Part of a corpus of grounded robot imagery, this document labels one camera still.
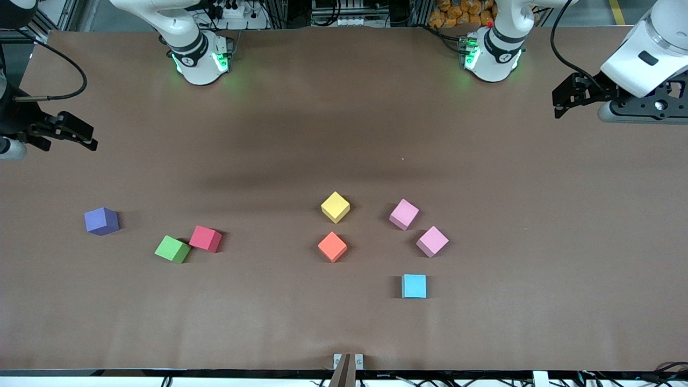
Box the green foam block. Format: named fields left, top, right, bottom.
left=154, top=235, right=192, bottom=264

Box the red foam block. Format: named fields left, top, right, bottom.
left=189, top=225, right=223, bottom=254

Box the pink foam block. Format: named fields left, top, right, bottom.
left=389, top=198, right=420, bottom=231
left=415, top=226, right=449, bottom=259

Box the yellow foam block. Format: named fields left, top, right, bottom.
left=321, top=191, right=351, bottom=224

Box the purple foam block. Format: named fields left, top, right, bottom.
left=84, top=207, right=119, bottom=237

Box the bag of orange objects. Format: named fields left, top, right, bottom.
left=429, top=0, right=495, bottom=28

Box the white power strip with plugs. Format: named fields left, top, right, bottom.
left=210, top=0, right=269, bottom=30

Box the light blue foam block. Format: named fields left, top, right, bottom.
left=402, top=274, right=427, bottom=299

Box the orange foam block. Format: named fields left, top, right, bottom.
left=317, top=231, right=348, bottom=263

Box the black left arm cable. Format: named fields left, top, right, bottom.
left=549, top=0, right=611, bottom=89

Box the aluminium frame profile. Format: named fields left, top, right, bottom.
left=32, top=0, right=81, bottom=33

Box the brown camera pole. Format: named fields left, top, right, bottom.
left=329, top=353, right=356, bottom=387

